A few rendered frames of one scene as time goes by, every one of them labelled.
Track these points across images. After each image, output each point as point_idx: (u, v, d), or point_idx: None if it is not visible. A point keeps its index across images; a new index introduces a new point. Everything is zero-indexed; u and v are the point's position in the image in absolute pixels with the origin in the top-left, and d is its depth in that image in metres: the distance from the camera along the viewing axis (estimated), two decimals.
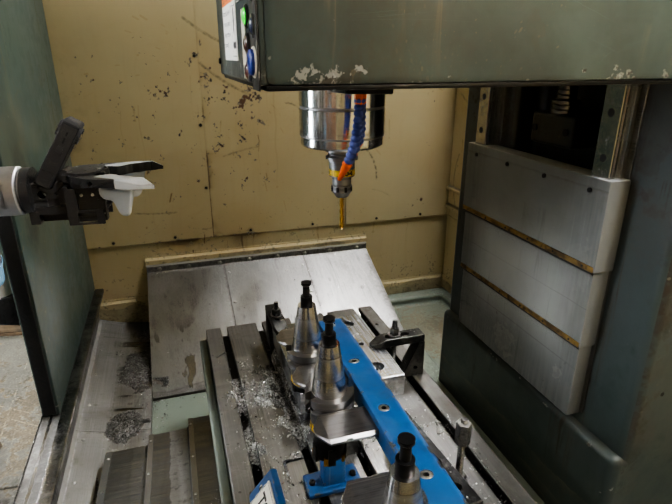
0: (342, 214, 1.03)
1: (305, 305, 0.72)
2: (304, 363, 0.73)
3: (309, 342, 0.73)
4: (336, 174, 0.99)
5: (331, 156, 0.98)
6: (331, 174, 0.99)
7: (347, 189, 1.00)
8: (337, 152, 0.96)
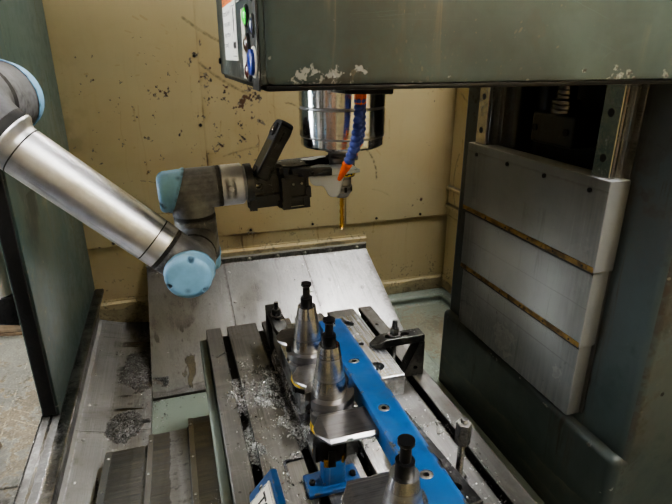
0: (342, 214, 1.03)
1: (305, 306, 0.72)
2: (304, 364, 0.73)
3: (309, 343, 0.73)
4: None
5: (331, 156, 0.98)
6: None
7: (347, 189, 1.00)
8: (337, 152, 0.96)
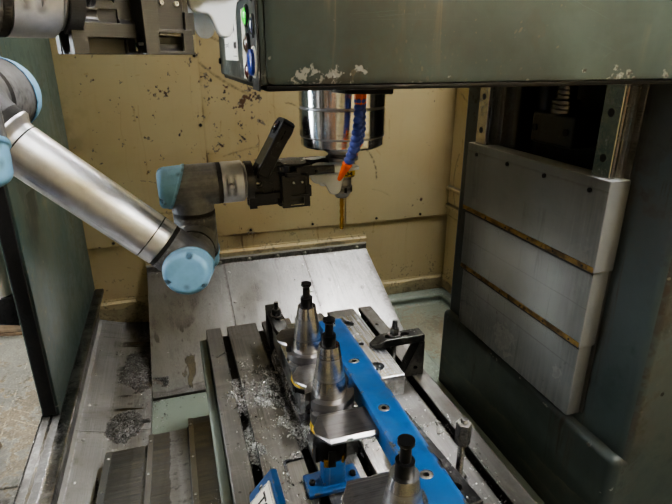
0: (342, 214, 1.03)
1: (305, 306, 0.72)
2: (304, 364, 0.73)
3: (309, 343, 0.73)
4: None
5: (331, 156, 0.98)
6: None
7: (347, 190, 1.00)
8: (337, 152, 0.96)
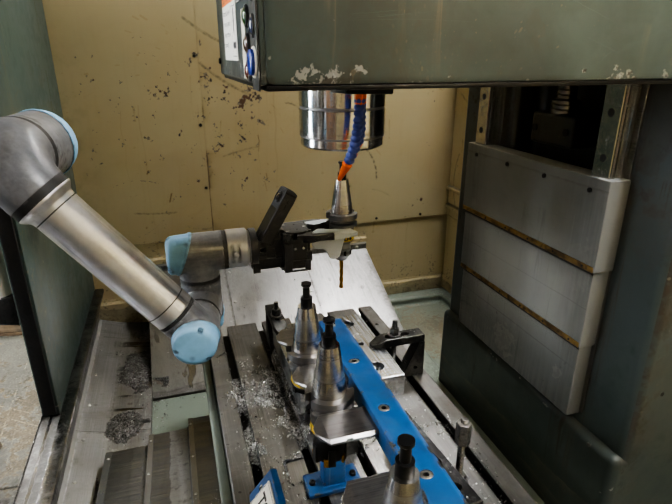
0: (342, 275, 1.08)
1: (305, 306, 0.72)
2: (304, 364, 0.73)
3: (309, 343, 0.73)
4: None
5: (331, 222, 1.03)
6: None
7: (346, 253, 1.05)
8: (337, 219, 1.01)
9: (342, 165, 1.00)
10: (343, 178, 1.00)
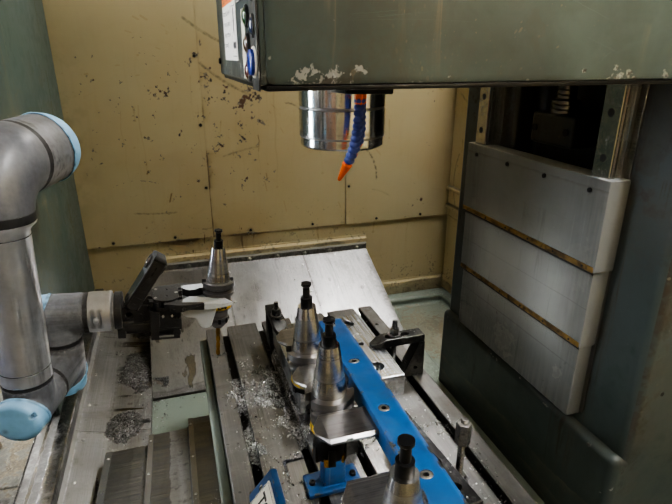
0: (218, 342, 1.05)
1: (305, 306, 0.72)
2: (304, 364, 0.73)
3: (309, 343, 0.73)
4: None
5: (205, 290, 0.99)
6: None
7: (221, 321, 1.02)
8: (210, 288, 0.98)
9: (217, 234, 0.97)
10: (218, 247, 0.98)
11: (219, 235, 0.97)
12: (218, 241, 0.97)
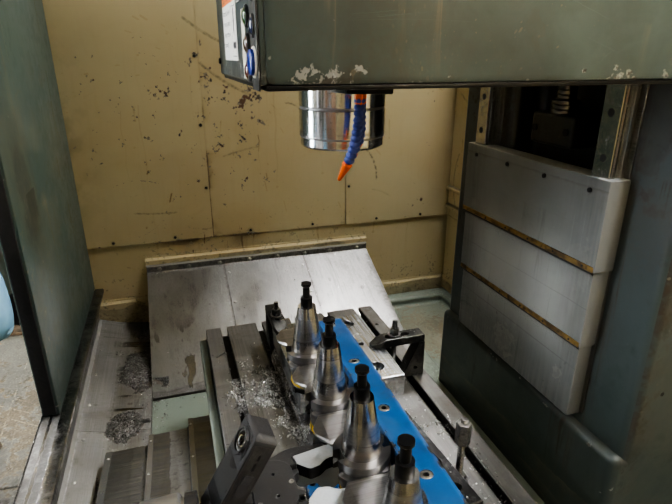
0: None
1: (305, 306, 0.72)
2: (304, 364, 0.73)
3: (309, 343, 0.73)
4: None
5: (342, 472, 0.55)
6: None
7: None
8: (354, 474, 0.54)
9: (362, 377, 0.52)
10: (364, 399, 0.53)
11: (365, 378, 0.52)
12: (364, 389, 0.53)
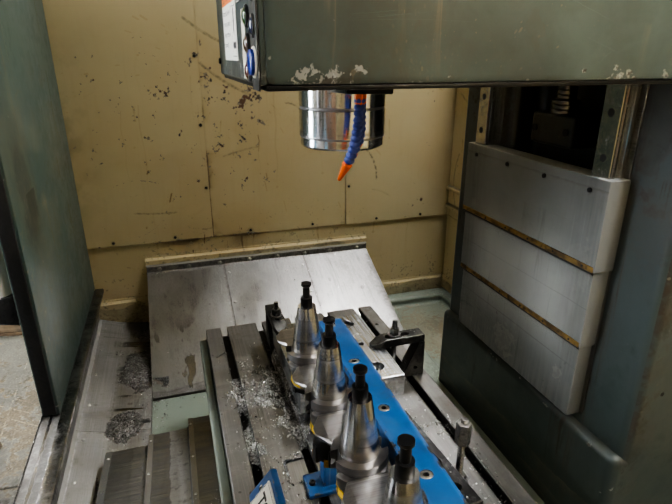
0: None
1: (305, 306, 0.72)
2: (304, 364, 0.73)
3: (309, 343, 0.73)
4: None
5: (340, 473, 0.55)
6: (341, 496, 0.57)
7: None
8: (352, 474, 0.54)
9: (360, 377, 0.52)
10: (362, 399, 0.53)
11: (363, 378, 0.52)
12: (362, 389, 0.53)
